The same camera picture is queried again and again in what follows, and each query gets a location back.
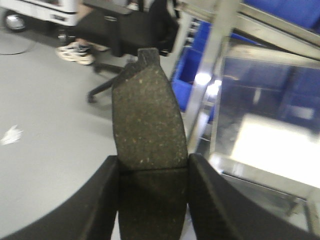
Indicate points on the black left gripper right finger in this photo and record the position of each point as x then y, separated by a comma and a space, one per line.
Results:
220, 212

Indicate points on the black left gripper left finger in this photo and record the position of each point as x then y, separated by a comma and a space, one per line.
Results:
89, 214

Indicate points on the blue bin on floor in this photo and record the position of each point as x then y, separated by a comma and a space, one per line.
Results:
188, 64

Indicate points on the seated person striped shirt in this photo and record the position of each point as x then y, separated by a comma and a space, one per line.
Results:
79, 50

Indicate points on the black office chair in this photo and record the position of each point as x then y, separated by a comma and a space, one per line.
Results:
125, 31

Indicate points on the white wheeled machine cart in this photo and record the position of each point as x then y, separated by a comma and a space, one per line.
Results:
61, 12

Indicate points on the blue plastic bin right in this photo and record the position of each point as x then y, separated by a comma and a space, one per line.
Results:
305, 13

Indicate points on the stainless steel rack frame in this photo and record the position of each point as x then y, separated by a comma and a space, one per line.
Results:
257, 84

